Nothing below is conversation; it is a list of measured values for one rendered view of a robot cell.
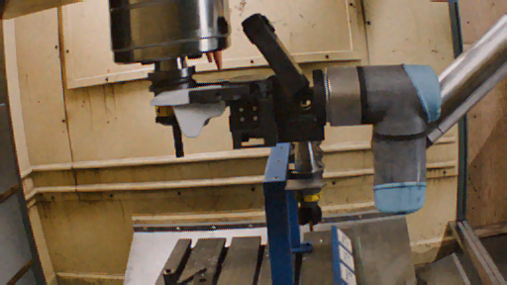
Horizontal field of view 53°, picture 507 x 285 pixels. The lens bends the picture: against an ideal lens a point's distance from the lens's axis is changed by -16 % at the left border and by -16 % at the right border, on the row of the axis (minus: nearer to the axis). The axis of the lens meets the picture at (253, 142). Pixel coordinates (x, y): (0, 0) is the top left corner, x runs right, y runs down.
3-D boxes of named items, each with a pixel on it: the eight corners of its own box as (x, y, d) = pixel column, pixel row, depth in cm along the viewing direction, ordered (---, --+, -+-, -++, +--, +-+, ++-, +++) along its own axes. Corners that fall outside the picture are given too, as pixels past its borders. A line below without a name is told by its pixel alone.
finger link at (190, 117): (153, 144, 70) (229, 136, 72) (148, 96, 69) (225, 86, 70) (153, 140, 73) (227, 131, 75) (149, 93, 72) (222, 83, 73)
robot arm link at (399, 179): (421, 190, 82) (421, 117, 80) (429, 216, 71) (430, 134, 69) (371, 193, 83) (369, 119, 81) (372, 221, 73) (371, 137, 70)
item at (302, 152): (292, 166, 109) (289, 130, 108) (316, 163, 110) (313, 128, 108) (296, 173, 105) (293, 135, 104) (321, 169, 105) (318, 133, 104)
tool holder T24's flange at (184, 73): (158, 86, 78) (156, 68, 78) (201, 82, 77) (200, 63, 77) (142, 94, 72) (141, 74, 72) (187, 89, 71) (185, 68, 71)
